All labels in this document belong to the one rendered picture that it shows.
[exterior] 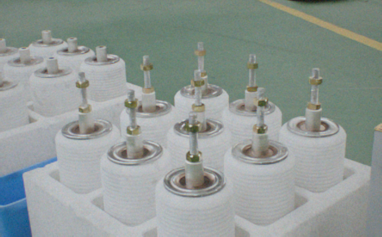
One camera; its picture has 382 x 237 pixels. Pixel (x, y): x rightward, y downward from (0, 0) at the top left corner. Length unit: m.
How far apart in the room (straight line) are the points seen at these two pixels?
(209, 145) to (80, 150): 0.18
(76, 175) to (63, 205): 0.05
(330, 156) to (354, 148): 0.58
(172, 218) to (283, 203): 0.16
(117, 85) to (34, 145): 0.23
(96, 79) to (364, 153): 0.64
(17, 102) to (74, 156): 0.30
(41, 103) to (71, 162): 0.33
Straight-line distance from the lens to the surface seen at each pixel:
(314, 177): 0.80
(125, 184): 0.71
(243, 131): 0.85
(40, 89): 1.11
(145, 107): 0.88
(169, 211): 0.64
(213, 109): 0.93
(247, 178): 0.70
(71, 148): 0.80
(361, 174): 0.85
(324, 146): 0.78
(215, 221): 0.64
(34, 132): 1.06
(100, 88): 1.17
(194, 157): 0.64
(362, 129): 1.50
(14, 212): 0.95
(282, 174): 0.71
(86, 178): 0.81
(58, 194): 0.81
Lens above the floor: 0.56
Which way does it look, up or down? 21 degrees down
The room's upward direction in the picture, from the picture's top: 2 degrees counter-clockwise
